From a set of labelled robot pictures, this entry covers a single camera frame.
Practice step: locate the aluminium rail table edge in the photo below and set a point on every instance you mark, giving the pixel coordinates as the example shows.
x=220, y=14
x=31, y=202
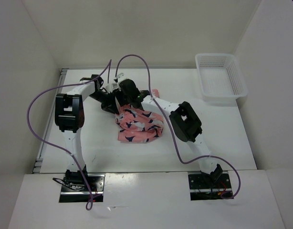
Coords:
x=39, y=159

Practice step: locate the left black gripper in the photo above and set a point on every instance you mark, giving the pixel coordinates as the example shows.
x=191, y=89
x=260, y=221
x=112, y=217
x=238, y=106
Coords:
x=110, y=105

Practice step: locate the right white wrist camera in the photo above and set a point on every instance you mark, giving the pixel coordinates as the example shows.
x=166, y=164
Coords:
x=119, y=77

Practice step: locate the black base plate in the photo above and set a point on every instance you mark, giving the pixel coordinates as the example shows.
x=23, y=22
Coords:
x=71, y=193
x=201, y=188

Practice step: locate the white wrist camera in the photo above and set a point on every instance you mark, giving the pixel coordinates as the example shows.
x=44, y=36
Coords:
x=111, y=87
x=119, y=77

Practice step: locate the white plastic mesh basket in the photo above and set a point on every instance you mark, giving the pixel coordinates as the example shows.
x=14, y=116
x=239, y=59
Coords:
x=220, y=77

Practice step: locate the pink shark print shorts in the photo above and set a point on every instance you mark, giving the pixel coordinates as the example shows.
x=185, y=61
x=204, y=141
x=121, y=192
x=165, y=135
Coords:
x=137, y=126

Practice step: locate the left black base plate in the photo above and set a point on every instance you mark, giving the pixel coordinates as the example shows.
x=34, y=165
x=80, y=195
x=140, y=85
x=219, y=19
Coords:
x=71, y=193

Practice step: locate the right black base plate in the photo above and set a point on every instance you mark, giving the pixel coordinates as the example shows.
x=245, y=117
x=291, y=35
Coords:
x=201, y=188

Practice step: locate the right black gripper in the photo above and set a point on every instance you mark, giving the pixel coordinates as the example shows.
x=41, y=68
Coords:
x=121, y=101

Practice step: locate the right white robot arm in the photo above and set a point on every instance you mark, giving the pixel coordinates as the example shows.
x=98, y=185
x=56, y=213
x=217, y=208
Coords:
x=184, y=125

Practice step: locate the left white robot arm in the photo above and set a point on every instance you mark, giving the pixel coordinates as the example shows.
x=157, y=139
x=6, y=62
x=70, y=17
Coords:
x=69, y=117

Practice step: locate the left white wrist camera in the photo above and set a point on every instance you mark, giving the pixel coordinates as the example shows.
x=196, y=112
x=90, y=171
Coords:
x=111, y=87

